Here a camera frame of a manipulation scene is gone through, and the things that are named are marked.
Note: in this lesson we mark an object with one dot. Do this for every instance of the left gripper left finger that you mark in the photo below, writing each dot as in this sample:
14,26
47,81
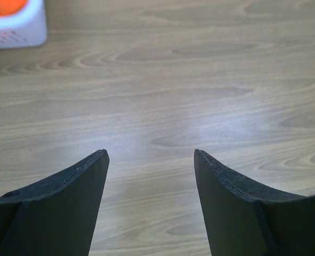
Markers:
56,215

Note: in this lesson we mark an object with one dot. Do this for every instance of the white plastic basket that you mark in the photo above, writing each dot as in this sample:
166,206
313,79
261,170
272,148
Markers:
26,28

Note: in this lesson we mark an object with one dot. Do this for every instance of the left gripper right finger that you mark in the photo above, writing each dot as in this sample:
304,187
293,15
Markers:
245,217

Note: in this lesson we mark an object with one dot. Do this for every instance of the orange t-shirt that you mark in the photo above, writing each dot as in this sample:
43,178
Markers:
9,7

